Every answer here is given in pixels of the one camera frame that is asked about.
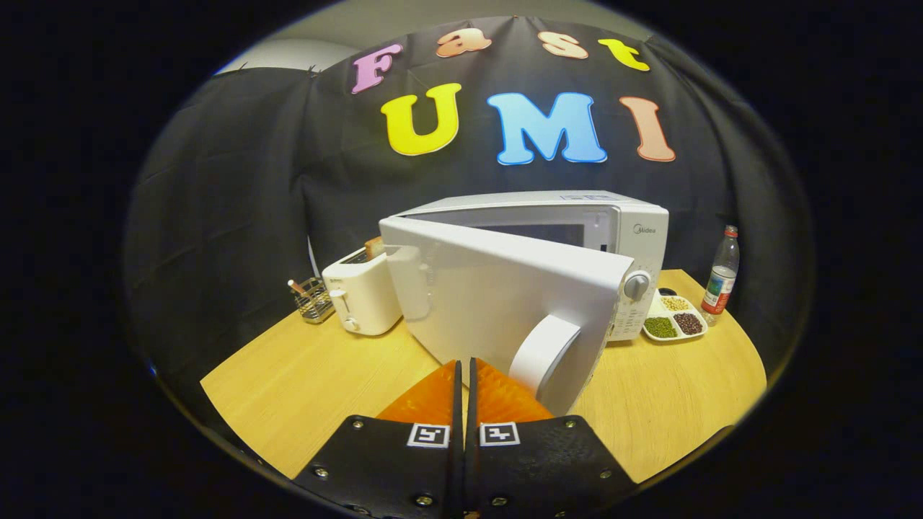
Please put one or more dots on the toasted bread slice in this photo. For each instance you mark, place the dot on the toasted bread slice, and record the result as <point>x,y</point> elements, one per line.
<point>373,249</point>

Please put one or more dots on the divided white dish of beans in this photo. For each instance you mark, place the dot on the divided white dish of beans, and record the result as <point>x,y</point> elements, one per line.
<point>660,328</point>

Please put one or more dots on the white toaster oven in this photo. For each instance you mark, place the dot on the white toaster oven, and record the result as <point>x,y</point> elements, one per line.
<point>490,288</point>

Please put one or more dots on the pen with white cap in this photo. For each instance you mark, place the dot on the pen with white cap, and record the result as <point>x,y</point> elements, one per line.
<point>296,287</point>

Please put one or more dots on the clear plastic water bottle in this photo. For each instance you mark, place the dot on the clear plastic water bottle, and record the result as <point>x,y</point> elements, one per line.
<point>720,288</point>

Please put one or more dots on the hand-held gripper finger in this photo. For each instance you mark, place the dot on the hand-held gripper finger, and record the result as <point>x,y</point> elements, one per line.
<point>470,461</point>
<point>457,461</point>

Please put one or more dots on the white bread toaster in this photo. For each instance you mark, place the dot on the white bread toaster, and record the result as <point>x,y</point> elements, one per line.
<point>360,295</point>

